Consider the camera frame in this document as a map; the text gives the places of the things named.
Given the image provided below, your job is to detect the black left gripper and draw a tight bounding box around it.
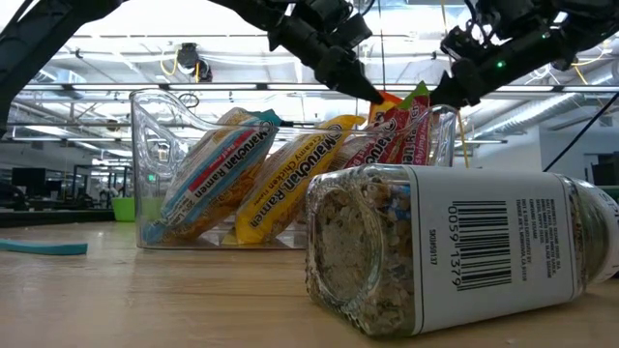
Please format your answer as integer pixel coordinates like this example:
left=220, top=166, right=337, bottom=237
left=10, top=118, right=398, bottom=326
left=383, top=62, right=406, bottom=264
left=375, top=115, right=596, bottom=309
left=241, top=0, right=386, bottom=105

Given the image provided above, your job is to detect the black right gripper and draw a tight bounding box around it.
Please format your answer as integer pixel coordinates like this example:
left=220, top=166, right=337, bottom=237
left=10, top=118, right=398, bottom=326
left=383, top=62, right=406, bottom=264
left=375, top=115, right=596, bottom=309
left=428, top=26, right=575, bottom=108

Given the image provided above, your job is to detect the orange ramen packet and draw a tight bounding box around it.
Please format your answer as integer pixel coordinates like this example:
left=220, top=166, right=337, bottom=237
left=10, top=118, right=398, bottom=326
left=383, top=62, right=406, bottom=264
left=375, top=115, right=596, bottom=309
left=368, top=90, right=403, bottom=125

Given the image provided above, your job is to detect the green shrimp ramen packet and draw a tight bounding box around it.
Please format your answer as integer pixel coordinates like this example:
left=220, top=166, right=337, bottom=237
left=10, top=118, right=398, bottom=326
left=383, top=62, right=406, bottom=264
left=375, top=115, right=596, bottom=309
left=396, top=80, right=433, bottom=166

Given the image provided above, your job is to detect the red beef ramen packet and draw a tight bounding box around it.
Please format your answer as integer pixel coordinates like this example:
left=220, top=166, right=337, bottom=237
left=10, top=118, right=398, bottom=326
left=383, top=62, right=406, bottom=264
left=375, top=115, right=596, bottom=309
left=333, top=105, right=412, bottom=170

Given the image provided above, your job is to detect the yellow chicken ramen packet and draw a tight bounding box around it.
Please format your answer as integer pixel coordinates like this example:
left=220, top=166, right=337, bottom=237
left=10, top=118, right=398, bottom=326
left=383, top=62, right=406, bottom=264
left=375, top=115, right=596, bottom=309
left=224, top=114, right=367, bottom=247

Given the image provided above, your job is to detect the blue ramen packet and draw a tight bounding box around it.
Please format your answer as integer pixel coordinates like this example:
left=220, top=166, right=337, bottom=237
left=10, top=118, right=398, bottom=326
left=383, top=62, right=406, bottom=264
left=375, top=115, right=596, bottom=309
left=142, top=108, right=282, bottom=246

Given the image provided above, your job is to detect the teal plastic spoon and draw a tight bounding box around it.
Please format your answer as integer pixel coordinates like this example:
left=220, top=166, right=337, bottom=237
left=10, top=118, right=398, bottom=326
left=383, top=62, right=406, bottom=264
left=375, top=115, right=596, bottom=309
left=0, top=239, right=89, bottom=256

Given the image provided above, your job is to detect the white label seasoning jar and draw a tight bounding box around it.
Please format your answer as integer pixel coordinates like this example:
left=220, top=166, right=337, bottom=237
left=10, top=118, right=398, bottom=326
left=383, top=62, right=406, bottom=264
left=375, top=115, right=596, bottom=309
left=305, top=162, right=619, bottom=338

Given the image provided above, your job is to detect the clear plastic organizer bin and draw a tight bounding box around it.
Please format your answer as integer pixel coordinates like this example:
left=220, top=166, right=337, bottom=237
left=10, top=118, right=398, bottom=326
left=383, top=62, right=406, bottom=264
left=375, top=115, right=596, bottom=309
left=129, top=88, right=458, bottom=250

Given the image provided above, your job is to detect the black computer monitor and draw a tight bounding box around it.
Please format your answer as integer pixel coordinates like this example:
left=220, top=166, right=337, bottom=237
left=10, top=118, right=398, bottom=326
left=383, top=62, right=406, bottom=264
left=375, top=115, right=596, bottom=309
left=12, top=167, right=47, bottom=195

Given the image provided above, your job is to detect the yellow hanging cable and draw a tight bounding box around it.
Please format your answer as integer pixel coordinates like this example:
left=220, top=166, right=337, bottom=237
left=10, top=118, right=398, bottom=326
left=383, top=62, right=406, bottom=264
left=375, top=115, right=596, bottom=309
left=439, top=0, right=471, bottom=169

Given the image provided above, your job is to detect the silver ventilation duct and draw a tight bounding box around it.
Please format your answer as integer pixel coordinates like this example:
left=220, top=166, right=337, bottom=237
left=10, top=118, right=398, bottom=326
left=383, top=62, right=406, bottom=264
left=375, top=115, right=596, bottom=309
left=471, top=72, right=619, bottom=142

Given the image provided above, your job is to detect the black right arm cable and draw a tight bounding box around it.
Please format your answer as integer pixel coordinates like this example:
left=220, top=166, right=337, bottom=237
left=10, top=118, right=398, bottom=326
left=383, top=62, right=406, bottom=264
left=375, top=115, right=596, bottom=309
left=544, top=91, right=619, bottom=173

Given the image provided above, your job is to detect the black hanging cord reel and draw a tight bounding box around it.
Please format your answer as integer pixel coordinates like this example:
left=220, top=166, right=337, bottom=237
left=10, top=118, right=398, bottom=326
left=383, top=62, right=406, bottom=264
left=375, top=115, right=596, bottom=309
left=175, top=42, right=214, bottom=83

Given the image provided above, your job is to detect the long horizontal light rail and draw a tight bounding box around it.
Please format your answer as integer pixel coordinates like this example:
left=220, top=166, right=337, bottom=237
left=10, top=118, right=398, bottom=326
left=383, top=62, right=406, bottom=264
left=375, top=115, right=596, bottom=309
left=21, top=83, right=619, bottom=94

